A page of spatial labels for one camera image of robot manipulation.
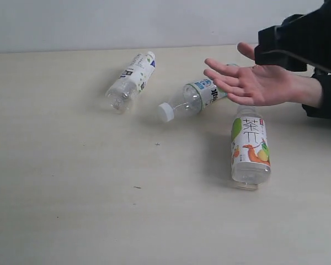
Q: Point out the person's open right hand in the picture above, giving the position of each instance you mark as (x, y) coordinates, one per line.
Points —
(264, 85)

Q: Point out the white cap green label bottle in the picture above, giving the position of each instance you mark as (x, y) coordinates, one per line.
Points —
(190, 100)

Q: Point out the tea bottle camel label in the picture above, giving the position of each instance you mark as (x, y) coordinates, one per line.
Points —
(250, 155)

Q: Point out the white blue label bottle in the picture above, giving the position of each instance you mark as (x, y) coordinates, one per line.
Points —
(131, 81)

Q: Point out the black sleeved forearm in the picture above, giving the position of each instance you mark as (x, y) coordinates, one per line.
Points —
(324, 109)

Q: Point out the black robot arm with cable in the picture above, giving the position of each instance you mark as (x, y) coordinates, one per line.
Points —
(300, 40)

